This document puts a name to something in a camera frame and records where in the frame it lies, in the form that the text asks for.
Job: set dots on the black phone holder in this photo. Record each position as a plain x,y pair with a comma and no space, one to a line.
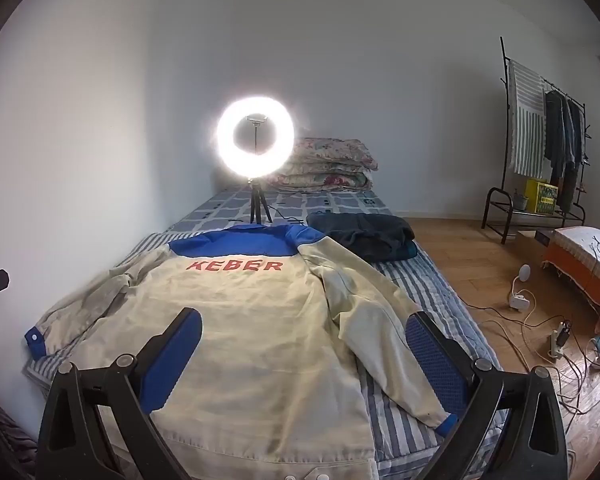
255,127

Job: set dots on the dark blue flat box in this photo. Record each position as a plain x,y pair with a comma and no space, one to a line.
544,237

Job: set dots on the white power strip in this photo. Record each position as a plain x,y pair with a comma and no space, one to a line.
559,342

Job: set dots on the person's striped pants leg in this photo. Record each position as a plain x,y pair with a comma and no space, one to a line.
2,440

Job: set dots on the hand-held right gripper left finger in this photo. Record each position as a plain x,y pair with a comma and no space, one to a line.
172,355

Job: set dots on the beige and blue work jacket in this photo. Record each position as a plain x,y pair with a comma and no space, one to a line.
240,335

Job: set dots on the black tripod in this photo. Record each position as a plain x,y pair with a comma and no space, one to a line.
255,205

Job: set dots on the striped towel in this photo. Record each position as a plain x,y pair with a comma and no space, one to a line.
525,125

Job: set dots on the dark blue hanging garment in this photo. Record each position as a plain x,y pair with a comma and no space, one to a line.
574,160

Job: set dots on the white round lamp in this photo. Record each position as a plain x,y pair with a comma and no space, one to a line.
525,271

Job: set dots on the yellow crate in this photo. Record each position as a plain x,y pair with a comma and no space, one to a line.
541,196

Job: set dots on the blue patterned bed sheet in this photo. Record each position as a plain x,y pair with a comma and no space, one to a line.
330,200

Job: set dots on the orange covered bench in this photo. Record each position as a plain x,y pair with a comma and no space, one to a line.
580,260

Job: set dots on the cardboard box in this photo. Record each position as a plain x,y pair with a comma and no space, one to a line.
527,250

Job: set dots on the dark folded clothes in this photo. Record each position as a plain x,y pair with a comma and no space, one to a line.
360,235

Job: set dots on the dark grey hanging garment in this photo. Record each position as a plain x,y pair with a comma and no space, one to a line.
554,130

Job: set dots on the floral folded quilt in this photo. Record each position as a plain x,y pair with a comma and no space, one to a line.
335,152
325,177

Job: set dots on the small potted plant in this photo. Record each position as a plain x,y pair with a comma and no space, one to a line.
520,201

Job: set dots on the white power adapter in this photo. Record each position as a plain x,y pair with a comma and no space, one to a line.
519,302

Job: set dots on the black clothes rack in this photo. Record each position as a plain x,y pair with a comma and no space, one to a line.
505,110

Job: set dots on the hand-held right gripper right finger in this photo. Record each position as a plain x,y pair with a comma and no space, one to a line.
432,360

